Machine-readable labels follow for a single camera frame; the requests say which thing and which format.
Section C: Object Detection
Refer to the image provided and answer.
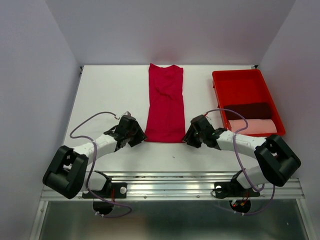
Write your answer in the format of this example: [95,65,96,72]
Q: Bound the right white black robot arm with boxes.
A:
[183,115,301,199]

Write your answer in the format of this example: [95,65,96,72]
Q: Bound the dark maroon rolled t-shirt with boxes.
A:
[224,102,272,120]

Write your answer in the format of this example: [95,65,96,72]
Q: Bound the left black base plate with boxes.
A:
[92,182,128,199]

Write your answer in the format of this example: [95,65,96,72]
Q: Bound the red plastic bin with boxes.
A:
[212,69,286,136]

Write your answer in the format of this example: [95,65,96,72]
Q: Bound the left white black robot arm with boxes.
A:
[42,111,147,199]

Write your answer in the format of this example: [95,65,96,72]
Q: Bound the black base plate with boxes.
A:
[92,182,128,199]
[211,181,260,199]

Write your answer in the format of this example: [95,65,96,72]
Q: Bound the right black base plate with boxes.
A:
[211,181,260,199]

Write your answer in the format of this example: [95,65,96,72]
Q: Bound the pink rolled t-shirt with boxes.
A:
[228,119,277,135]

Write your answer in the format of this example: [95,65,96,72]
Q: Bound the red t-shirt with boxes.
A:
[145,63,186,143]

